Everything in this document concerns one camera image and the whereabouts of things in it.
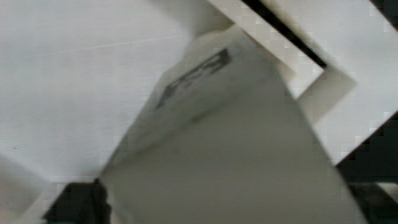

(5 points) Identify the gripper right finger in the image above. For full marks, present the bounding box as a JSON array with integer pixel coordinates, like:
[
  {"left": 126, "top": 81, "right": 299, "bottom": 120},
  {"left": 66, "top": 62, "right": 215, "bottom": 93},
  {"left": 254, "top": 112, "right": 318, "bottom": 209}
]
[{"left": 348, "top": 183, "right": 398, "bottom": 224}]

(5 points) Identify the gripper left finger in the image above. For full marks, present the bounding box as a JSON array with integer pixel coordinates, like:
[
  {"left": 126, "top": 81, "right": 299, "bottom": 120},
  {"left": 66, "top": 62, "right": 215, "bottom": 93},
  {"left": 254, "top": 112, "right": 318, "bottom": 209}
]
[{"left": 43, "top": 180, "right": 112, "bottom": 224}]

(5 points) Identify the white square tabletop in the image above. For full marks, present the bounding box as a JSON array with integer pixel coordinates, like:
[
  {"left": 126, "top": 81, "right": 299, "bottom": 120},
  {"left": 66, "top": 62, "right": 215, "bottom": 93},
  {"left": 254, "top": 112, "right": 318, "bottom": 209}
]
[{"left": 0, "top": 0, "right": 327, "bottom": 224}]

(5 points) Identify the white obstacle fence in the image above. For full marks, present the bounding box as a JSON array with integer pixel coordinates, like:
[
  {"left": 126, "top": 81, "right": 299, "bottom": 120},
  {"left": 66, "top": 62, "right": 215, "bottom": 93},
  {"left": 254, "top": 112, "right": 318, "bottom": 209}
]
[{"left": 259, "top": 0, "right": 398, "bottom": 166}]

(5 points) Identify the white table leg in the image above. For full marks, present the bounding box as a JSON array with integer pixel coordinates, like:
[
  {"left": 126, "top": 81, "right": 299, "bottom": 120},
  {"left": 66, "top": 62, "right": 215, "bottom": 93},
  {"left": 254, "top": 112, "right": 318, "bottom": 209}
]
[{"left": 101, "top": 28, "right": 368, "bottom": 224}]

